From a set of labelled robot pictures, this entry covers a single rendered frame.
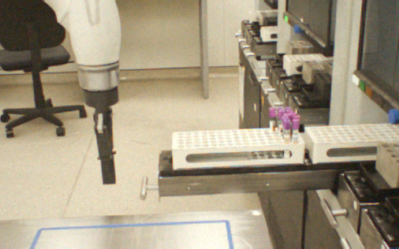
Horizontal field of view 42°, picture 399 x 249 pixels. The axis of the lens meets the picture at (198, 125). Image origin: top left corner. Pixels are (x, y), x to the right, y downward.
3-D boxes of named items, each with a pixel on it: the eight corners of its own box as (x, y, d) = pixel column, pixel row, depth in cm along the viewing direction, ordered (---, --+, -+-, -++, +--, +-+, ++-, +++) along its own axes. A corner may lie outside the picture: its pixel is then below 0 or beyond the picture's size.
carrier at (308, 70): (316, 87, 170) (318, 69, 167) (310, 87, 169) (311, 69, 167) (307, 77, 180) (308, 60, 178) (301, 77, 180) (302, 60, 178)
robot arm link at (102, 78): (121, 55, 117) (123, 80, 120) (80, 57, 117) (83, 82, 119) (117, 65, 109) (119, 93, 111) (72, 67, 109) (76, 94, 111)
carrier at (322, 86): (330, 102, 155) (330, 83, 153) (322, 102, 155) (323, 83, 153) (319, 91, 166) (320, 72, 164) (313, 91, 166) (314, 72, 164)
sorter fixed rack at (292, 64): (362, 68, 195) (363, 52, 193) (371, 76, 186) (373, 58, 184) (282, 71, 194) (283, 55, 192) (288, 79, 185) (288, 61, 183)
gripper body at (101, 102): (115, 91, 111) (118, 131, 115) (119, 79, 119) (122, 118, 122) (80, 92, 111) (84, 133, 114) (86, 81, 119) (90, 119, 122)
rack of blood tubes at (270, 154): (295, 150, 128) (296, 127, 126) (304, 169, 119) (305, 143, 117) (173, 155, 127) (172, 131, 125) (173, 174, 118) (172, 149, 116)
